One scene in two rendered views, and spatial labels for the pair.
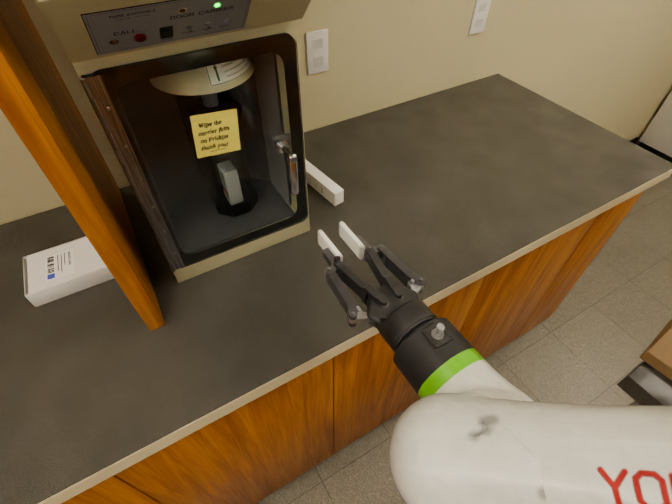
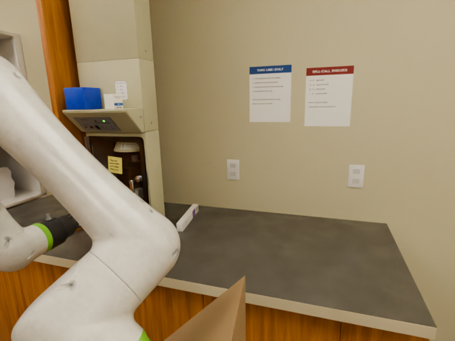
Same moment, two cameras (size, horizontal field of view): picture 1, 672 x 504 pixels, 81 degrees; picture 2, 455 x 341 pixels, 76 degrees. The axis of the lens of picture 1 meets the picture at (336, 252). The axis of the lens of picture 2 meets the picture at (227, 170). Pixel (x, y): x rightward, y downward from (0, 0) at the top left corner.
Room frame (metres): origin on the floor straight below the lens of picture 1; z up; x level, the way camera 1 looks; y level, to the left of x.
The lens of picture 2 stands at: (0.11, -1.12, 1.53)
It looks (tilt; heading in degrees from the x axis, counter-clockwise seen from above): 13 degrees down; 49
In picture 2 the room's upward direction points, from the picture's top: 1 degrees counter-clockwise
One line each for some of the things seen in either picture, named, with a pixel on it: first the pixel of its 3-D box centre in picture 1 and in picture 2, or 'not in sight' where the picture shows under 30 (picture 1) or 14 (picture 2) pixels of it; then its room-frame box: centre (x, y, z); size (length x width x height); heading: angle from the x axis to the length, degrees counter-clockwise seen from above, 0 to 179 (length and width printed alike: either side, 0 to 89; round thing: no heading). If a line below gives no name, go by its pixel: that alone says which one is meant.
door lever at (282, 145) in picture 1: (289, 168); (134, 188); (0.62, 0.09, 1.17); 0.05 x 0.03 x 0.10; 30
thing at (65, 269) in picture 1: (70, 267); not in sight; (0.54, 0.57, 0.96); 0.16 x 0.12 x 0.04; 120
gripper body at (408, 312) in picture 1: (397, 313); (69, 224); (0.31, -0.09, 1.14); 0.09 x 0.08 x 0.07; 31
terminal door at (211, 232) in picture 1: (227, 166); (118, 179); (0.59, 0.20, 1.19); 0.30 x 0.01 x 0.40; 120
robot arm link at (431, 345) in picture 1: (432, 352); (49, 232); (0.24, -0.13, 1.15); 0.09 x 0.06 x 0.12; 121
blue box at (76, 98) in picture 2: not in sight; (83, 98); (0.50, 0.25, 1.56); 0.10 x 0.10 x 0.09; 31
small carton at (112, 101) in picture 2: not in sight; (113, 101); (0.58, 0.12, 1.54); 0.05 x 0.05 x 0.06; 25
